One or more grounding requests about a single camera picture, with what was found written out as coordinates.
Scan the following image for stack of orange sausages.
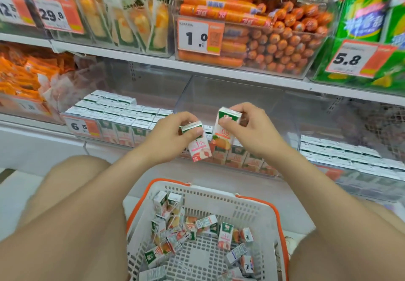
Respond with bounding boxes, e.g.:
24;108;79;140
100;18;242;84
178;0;333;75

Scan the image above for stack of pink snack packets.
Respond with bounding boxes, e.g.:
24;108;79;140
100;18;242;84
37;55;105;114

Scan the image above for heap of orange snack packets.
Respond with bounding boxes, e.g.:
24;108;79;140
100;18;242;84
0;43;76;102

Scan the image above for person's right forearm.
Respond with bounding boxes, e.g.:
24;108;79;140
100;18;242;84
271;147;405;281

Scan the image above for person's leg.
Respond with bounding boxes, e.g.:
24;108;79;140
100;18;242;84
17;155;130;281
287;199;405;281

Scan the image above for stack of green packets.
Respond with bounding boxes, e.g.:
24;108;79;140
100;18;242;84
312;0;405;94

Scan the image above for person's right hand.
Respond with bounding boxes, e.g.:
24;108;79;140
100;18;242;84
219;101;290;162

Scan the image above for carton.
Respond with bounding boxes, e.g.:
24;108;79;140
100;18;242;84
211;106;243;151
180;120;213;163

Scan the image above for clear plastic shelf bin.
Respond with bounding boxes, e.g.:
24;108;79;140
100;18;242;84
173;74;302;179
308;0;405;97
0;41;105;125
170;0;337;80
59;58;194;152
284;90;405;203
50;0;177;59
0;0;54;40

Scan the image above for pile of small juice cartons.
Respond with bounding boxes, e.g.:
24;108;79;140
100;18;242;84
138;190;256;281

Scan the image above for person's left forearm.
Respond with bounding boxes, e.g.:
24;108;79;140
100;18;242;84
0;150;166;281

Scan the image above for orange white price tag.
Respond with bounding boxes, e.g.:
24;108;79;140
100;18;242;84
177;15;226;57
62;114;102;139
8;98;52;117
325;39;399;79
0;0;36;28
26;0;85;35
312;165;345;182

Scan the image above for person's right leg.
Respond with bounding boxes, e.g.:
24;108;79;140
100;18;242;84
287;199;405;281

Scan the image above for person's left hand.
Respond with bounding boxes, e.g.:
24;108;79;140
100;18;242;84
140;112;204;167

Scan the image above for white shopping basket orange handles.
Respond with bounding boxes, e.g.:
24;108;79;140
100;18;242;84
126;178;289;281

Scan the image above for row of yellow food packs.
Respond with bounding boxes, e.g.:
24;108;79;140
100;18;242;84
65;0;174;54

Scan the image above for person's left leg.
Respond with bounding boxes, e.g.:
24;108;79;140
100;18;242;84
17;155;130;281

